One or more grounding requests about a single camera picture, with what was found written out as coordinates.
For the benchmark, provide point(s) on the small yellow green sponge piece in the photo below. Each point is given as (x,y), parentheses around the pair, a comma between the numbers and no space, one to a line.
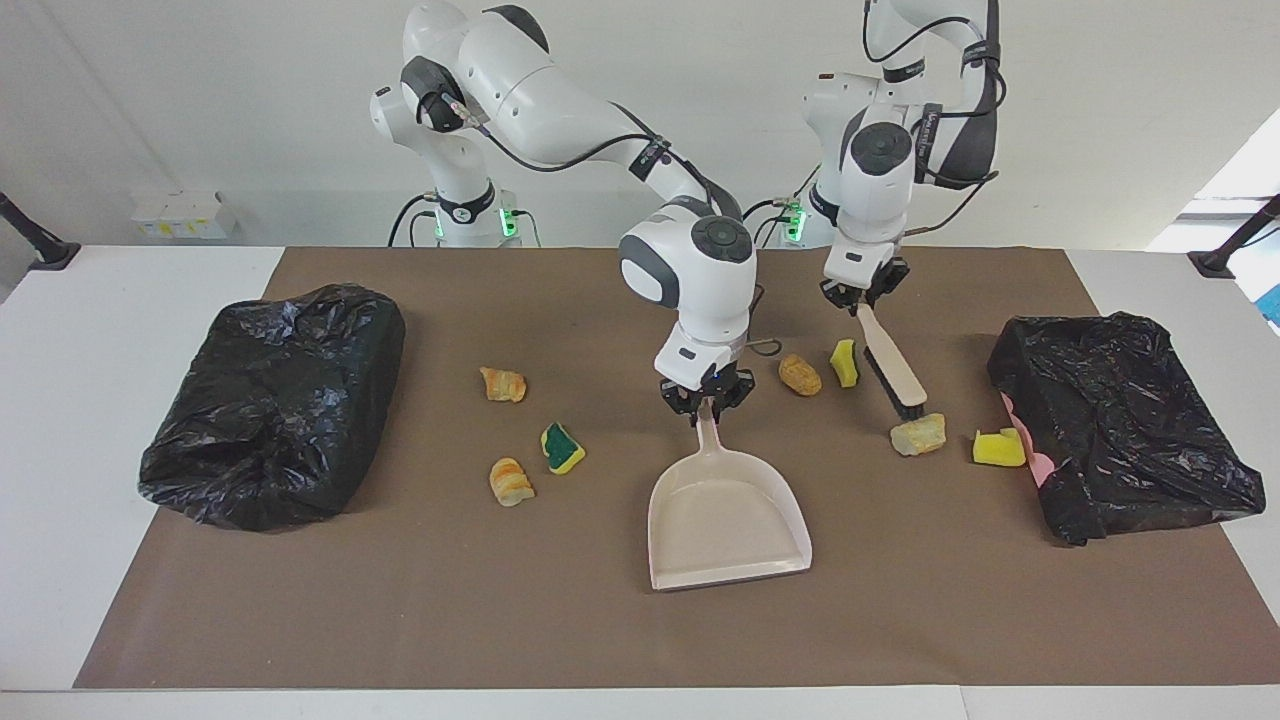
(845,364)

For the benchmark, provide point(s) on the golden croissant piece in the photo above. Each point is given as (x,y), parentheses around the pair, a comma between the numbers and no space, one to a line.
(503,385)
(510,482)

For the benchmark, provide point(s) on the green topped yellow sponge piece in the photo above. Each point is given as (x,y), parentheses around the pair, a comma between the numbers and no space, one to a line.
(562,448)

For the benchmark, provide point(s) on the brown bread roll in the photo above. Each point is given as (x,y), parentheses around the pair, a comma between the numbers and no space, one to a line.
(799,375)

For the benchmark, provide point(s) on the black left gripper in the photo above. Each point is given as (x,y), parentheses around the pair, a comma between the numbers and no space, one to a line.
(868,285)

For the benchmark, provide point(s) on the black bag on pink bin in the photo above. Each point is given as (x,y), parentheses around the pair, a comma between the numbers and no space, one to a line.
(1110,410)

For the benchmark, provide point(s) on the large black bag lined bin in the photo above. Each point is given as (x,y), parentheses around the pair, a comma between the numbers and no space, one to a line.
(270,400)

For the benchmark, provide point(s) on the blue object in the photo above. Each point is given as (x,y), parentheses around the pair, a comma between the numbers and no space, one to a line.
(1273,305)

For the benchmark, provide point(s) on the pink bin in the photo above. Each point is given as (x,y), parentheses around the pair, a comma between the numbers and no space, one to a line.
(1042,465)

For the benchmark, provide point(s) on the brown table mat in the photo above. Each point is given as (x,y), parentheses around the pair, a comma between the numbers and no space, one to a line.
(600,620)

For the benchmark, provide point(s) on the beige plastic dustpan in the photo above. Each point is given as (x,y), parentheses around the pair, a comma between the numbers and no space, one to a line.
(725,520)

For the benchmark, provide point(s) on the beige hand brush black bristles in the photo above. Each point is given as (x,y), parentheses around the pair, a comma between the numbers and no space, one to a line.
(895,365)

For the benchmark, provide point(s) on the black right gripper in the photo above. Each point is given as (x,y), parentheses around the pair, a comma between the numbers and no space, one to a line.
(708,388)

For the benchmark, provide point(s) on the plain yellow sponge piece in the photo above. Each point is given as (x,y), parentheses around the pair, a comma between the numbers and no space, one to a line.
(998,450)

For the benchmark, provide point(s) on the pale bread chunk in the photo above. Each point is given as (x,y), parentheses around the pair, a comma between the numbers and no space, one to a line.
(917,437)

